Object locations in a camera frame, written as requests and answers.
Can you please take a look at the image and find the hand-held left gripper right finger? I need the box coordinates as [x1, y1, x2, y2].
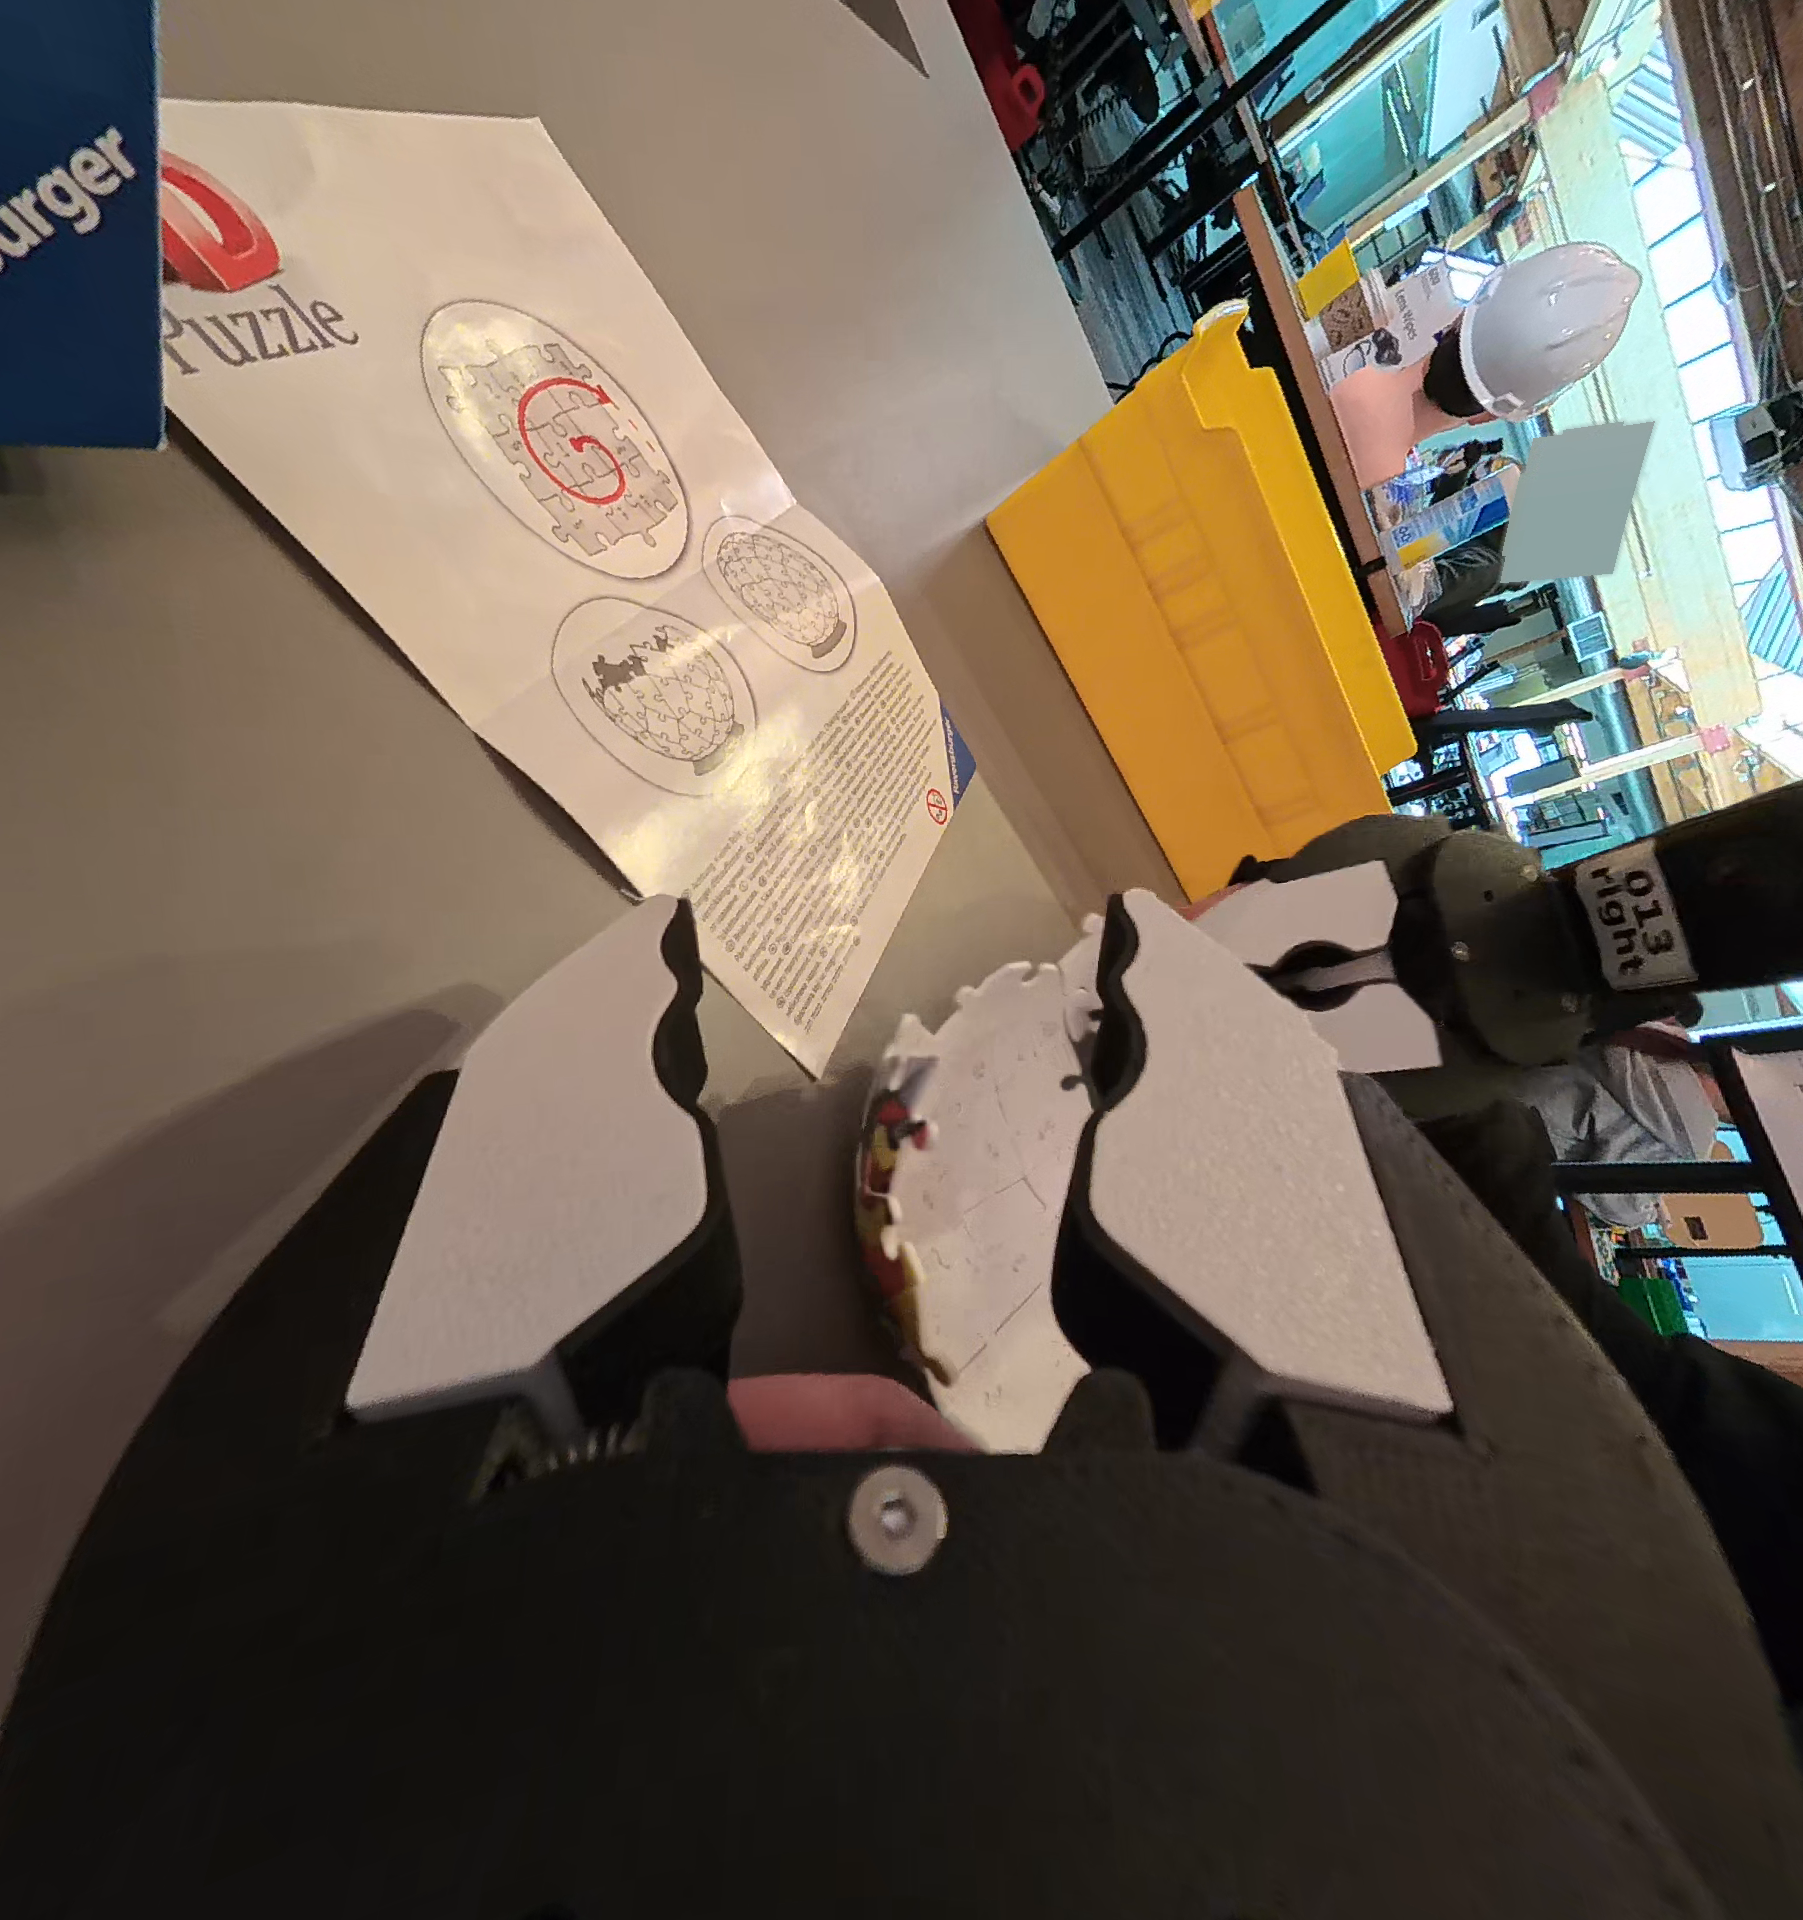
[1057, 886, 1458, 1455]

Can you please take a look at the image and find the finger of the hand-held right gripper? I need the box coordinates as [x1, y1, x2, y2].
[1201, 865, 1405, 974]
[1259, 960, 1446, 1079]

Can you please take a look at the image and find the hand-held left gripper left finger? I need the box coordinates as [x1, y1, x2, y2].
[344, 893, 742, 1442]

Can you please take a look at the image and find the partly built puzzle ball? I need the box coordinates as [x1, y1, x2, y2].
[848, 913, 1142, 1460]

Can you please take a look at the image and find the blue puzzle box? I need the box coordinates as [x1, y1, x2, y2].
[0, 0, 165, 453]

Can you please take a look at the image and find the yellow plastic bin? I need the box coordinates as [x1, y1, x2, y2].
[986, 299, 1421, 901]

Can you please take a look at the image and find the white hard hat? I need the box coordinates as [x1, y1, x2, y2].
[1456, 239, 1645, 421]

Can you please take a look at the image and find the white instruction sheet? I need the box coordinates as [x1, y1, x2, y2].
[159, 98, 980, 1079]

